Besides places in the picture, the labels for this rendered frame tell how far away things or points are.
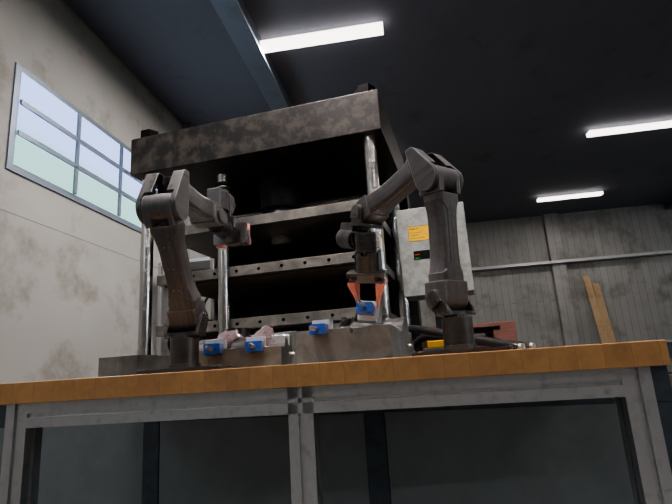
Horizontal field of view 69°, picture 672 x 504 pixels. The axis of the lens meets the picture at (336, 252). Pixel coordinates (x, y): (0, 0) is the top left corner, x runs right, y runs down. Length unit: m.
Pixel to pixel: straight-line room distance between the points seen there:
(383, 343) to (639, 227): 11.45
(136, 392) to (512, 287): 10.80
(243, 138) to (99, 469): 1.53
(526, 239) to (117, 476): 10.82
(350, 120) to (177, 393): 1.63
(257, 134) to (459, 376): 1.81
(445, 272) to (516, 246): 10.67
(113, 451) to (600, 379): 1.27
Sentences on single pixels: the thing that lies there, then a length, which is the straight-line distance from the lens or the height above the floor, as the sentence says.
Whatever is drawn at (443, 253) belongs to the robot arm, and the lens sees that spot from 1.06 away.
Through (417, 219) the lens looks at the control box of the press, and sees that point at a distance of 2.24.
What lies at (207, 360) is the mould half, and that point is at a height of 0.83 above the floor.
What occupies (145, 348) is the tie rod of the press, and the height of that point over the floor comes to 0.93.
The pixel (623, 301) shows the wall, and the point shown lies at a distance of 12.10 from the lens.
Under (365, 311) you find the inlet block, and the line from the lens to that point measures 1.28.
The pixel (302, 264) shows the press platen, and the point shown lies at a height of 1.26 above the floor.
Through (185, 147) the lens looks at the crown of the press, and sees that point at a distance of 2.60.
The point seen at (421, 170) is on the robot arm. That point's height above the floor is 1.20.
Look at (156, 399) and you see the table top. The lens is 1.00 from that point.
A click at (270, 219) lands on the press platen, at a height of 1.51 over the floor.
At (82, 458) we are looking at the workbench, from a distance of 1.70.
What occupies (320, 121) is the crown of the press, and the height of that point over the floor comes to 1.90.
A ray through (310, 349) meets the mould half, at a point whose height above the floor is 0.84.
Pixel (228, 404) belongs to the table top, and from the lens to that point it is 0.95.
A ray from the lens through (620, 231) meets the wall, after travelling 12.40.
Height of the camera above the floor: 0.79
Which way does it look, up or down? 13 degrees up
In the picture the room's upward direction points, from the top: 4 degrees counter-clockwise
